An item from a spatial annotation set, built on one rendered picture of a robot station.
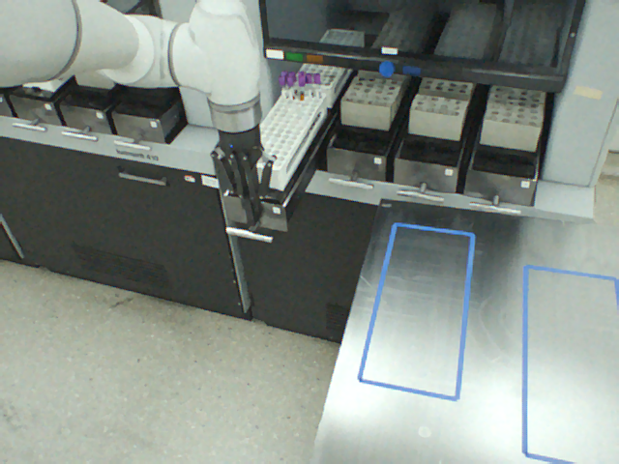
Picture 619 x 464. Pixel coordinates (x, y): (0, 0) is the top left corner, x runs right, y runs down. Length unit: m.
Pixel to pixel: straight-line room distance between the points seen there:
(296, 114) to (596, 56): 0.59
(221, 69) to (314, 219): 0.61
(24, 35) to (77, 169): 1.29
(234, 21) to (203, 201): 0.74
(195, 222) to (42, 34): 1.19
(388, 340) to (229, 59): 0.50
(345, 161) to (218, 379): 0.88
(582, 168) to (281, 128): 0.63
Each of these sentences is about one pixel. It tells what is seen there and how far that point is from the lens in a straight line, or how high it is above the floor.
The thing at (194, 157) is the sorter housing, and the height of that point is 0.71.
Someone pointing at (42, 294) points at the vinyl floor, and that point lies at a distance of 2.36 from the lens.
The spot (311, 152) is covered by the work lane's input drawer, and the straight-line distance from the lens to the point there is 1.33.
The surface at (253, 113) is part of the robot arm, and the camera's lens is 1.04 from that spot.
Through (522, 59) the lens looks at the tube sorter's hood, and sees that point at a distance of 1.24.
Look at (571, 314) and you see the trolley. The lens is 1.04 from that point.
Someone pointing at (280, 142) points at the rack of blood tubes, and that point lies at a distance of 1.27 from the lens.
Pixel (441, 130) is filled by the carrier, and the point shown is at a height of 0.84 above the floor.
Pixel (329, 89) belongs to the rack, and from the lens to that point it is 1.43.
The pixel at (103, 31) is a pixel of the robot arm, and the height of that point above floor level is 1.34.
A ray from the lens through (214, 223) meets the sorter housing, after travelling 1.65.
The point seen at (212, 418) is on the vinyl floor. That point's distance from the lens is 1.86.
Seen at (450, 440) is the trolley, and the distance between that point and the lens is 0.87.
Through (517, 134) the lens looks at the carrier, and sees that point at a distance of 1.32.
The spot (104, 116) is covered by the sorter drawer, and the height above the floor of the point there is 0.79.
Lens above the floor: 1.59
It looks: 44 degrees down
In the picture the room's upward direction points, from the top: 4 degrees counter-clockwise
